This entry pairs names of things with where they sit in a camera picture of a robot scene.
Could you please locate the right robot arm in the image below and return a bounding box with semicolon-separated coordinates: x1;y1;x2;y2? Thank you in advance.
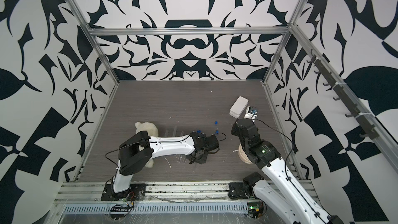
231;119;342;224

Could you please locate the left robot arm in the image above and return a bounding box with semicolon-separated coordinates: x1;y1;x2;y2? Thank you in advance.
112;131;219;194

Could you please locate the white rectangular box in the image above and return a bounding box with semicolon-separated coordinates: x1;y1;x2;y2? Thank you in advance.
229;96;249;119

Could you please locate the white plush dog toy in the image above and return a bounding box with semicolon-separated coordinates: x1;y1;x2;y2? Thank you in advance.
134;122;159;169

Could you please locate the right electronics board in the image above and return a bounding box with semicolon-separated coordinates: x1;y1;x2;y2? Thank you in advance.
247;201;267;219

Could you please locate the electronics board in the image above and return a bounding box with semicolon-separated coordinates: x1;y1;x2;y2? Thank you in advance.
247;201;267;219
108;204;135;220

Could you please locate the left electronics board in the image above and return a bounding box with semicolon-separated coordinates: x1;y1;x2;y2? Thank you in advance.
108;204;135;220

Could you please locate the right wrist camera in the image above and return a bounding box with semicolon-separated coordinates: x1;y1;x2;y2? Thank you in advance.
244;106;258;123

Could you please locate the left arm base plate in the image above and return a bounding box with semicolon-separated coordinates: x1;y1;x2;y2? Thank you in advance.
101;184;147;201

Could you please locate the black wall hook rail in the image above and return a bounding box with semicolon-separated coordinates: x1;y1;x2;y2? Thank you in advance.
307;50;380;140

